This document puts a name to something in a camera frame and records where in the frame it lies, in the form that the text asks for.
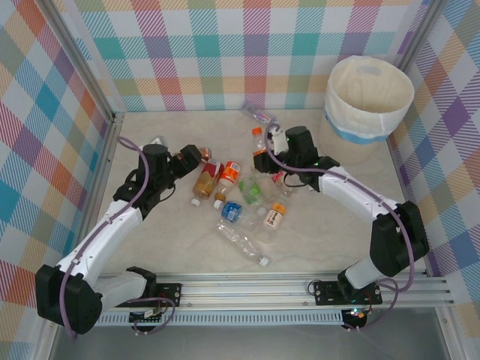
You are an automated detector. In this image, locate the long crushed clear bottle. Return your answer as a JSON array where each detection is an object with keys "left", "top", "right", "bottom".
[{"left": 215, "top": 220, "right": 272, "bottom": 268}]

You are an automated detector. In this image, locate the black mount plate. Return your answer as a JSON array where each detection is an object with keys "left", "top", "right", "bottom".
[
  {"left": 313, "top": 279, "right": 383, "bottom": 307},
  {"left": 114, "top": 283, "right": 184, "bottom": 309}
]

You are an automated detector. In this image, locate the clear bottle orange cap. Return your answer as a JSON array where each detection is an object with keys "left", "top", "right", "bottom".
[{"left": 250, "top": 126, "right": 268, "bottom": 158}]

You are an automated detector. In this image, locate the cream fabric bin blue stripe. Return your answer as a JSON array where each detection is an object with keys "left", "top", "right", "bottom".
[{"left": 319, "top": 56, "right": 416, "bottom": 167}]

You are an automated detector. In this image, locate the aluminium frame base beam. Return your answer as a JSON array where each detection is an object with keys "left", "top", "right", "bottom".
[
  {"left": 76, "top": 112, "right": 125, "bottom": 256},
  {"left": 388, "top": 134, "right": 432, "bottom": 277}
]

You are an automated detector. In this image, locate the blue label clear bottle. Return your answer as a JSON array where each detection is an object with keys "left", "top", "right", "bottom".
[{"left": 212, "top": 200, "right": 260, "bottom": 230}]

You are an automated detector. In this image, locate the aluminium frame post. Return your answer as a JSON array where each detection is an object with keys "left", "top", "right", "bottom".
[
  {"left": 389, "top": 0, "right": 442, "bottom": 76},
  {"left": 37, "top": 0, "right": 127, "bottom": 125}
]

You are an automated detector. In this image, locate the grey metal panel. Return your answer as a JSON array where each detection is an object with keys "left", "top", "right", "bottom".
[{"left": 48, "top": 325, "right": 451, "bottom": 360}]

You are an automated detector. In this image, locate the left black mount plate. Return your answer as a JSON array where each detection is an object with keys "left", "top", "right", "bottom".
[{"left": 114, "top": 283, "right": 184, "bottom": 309}]

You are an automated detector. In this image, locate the brown tea bottle red label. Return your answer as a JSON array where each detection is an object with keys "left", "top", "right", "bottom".
[{"left": 191, "top": 157, "right": 226, "bottom": 208}]

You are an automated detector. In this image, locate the purple cable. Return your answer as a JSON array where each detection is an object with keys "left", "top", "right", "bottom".
[
  {"left": 264, "top": 125, "right": 418, "bottom": 333},
  {"left": 59, "top": 136, "right": 177, "bottom": 341}
]

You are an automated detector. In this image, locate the aluminium mounting rail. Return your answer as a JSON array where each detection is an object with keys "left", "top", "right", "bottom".
[{"left": 41, "top": 270, "right": 454, "bottom": 311}]

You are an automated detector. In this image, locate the right black mount plate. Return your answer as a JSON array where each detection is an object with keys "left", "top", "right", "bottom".
[{"left": 313, "top": 279, "right": 383, "bottom": 307}]

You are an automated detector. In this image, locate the small circuit board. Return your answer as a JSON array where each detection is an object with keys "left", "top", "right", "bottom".
[
  {"left": 344, "top": 307, "right": 371, "bottom": 324},
  {"left": 129, "top": 307, "right": 165, "bottom": 324}
]

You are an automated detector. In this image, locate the white label orange cap bottle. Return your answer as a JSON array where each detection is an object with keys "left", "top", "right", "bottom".
[{"left": 261, "top": 202, "right": 288, "bottom": 230}]

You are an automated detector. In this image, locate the red label red cap bottle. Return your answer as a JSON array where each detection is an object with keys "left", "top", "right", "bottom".
[{"left": 270, "top": 170, "right": 297, "bottom": 200}]

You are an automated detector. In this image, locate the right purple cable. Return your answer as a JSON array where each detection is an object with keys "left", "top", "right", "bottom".
[{"left": 264, "top": 125, "right": 418, "bottom": 333}]

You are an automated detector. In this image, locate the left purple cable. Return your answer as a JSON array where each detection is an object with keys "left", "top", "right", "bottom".
[{"left": 59, "top": 136, "right": 177, "bottom": 341}]

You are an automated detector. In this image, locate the purple label clear bottle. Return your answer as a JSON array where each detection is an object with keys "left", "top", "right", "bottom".
[{"left": 241, "top": 101, "right": 278, "bottom": 127}]

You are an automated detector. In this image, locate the green label clear bottle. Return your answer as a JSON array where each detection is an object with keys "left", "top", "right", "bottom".
[{"left": 238, "top": 175, "right": 268, "bottom": 217}]

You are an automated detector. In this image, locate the white slotted cable duct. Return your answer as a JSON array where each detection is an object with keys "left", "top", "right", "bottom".
[{"left": 58, "top": 313, "right": 346, "bottom": 326}]

